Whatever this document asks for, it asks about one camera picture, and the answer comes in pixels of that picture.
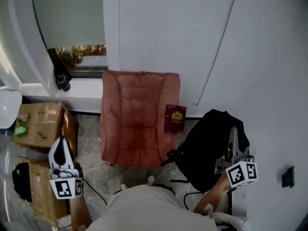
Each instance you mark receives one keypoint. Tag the maroon book with gold emblem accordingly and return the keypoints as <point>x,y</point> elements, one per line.
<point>175,119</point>

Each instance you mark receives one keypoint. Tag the black backpack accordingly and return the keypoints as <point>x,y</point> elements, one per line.
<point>204,153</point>

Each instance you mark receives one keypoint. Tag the person's left forearm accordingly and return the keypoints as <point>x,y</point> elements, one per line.
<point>80,213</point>

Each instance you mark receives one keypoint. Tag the person's left white shoe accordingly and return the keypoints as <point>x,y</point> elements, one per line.
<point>124,186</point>

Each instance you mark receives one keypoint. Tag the person's white shoe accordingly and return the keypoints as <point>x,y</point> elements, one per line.
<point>150,180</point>
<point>124,186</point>

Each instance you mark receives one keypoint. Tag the person's white shirt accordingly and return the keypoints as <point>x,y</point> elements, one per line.
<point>149,210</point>

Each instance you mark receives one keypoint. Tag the pink cushioned armchair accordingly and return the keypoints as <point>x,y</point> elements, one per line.
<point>139,119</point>

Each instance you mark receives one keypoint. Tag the black handbag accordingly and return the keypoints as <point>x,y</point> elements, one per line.
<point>21,182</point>

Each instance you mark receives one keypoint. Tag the white round table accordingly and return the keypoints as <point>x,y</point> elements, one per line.
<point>9,109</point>

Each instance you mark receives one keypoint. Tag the tape roll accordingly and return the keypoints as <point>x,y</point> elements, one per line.
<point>23,117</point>

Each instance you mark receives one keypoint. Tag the person's right forearm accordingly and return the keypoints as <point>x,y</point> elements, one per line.
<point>214,196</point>

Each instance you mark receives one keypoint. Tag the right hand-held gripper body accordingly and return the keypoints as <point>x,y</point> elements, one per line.
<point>237,174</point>

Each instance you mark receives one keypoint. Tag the window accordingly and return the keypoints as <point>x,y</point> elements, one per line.
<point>81,56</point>

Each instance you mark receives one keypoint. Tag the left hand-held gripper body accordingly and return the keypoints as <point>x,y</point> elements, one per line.
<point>63,189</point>

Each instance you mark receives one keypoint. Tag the person's right white shoe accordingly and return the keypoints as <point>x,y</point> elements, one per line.
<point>150,180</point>

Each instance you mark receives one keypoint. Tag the green plastic packet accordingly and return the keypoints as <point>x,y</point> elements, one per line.
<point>21,131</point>

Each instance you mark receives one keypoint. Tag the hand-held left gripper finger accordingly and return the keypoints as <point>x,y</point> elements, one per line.
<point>50,161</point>
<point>69,162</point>

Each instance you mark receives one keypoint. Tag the large labelled cardboard box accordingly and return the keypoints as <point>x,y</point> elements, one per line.
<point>41,201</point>

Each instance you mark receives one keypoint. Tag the small taped cardboard box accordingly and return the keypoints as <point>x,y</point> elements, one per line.
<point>41,121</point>

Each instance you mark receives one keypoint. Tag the black wall bracket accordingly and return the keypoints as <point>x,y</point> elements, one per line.
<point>288,177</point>

